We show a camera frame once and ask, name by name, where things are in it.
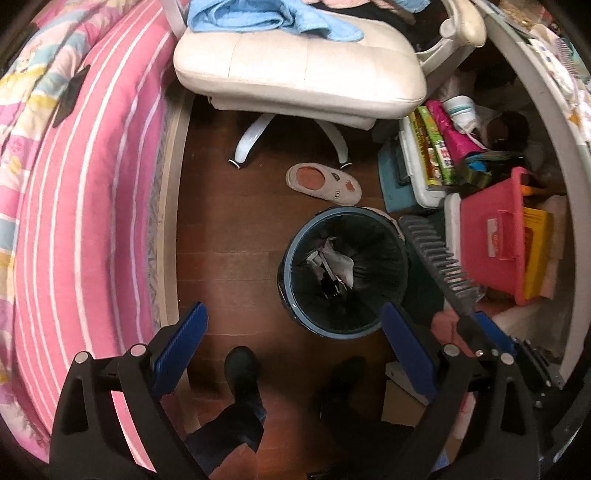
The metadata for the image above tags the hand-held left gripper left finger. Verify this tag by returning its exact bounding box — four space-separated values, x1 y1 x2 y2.
50 301 211 480

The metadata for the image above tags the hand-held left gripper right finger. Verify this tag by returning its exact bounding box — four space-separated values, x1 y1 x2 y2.
382 302 541 480

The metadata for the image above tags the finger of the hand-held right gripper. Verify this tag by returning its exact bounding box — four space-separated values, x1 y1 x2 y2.
475 311 561 409
456 313 494 360

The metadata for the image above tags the grey toothed plastic piece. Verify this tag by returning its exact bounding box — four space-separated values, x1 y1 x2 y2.
398 216 483 324

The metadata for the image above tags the blue trash bin black liner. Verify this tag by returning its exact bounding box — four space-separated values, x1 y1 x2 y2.
277 207 409 340

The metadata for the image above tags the salmon pink cloth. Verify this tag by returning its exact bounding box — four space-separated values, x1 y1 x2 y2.
431 309 467 352

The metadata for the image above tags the cardboard box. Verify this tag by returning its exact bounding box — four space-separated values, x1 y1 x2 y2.
382 360 432 428

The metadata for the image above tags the person's left leg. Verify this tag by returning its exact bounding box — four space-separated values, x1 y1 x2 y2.
185 346 269 480

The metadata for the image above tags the person's leg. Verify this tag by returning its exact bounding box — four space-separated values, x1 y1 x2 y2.
185 346 269 480
316 355 419 480

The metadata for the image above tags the person's right leg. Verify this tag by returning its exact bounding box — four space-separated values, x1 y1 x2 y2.
316 355 419 480

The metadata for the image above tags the yellow flat package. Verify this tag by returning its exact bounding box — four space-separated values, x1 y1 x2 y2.
522 207 555 300

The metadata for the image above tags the pink plastic basket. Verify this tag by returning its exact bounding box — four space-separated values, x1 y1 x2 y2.
459 167 541 306

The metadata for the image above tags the crumpled white paper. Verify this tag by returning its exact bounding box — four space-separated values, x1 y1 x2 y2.
302 236 356 296

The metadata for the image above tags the white plastic container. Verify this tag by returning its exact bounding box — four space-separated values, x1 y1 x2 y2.
398 115 455 210

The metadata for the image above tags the teal storage box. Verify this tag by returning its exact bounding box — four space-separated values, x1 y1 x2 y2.
378 138 444 215

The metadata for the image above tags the dark olive bag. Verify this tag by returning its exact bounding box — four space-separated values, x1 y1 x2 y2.
462 151 515 188

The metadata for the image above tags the pink striped bed mattress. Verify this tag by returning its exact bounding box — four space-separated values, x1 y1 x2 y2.
0 0 208 476

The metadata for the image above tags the beige slipper red insole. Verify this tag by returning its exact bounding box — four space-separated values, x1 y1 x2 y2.
285 162 363 207

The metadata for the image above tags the yellow printed food box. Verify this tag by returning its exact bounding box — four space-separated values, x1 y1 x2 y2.
409 107 446 188

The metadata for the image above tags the green printed food box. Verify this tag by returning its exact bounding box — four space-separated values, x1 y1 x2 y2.
418 105 462 183

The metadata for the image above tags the pink plastic bag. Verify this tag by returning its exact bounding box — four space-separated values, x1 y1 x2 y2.
426 99 485 158

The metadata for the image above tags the dark brown round object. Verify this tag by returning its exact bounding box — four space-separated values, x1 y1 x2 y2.
489 111 532 151

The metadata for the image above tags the white desk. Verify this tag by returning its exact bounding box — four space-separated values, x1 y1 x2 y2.
475 0 591 379

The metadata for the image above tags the white patterned cloth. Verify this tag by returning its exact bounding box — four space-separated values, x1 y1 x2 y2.
526 37 591 139

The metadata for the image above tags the cream office chair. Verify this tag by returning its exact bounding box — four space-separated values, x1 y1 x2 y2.
161 0 488 171

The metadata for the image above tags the pastel printed blanket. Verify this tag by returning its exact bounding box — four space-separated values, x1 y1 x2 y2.
0 0 123 388

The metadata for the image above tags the blue towel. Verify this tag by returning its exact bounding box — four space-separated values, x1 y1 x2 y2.
187 0 365 42

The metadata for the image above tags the beige bed frame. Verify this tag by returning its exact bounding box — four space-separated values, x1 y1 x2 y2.
145 90 195 402

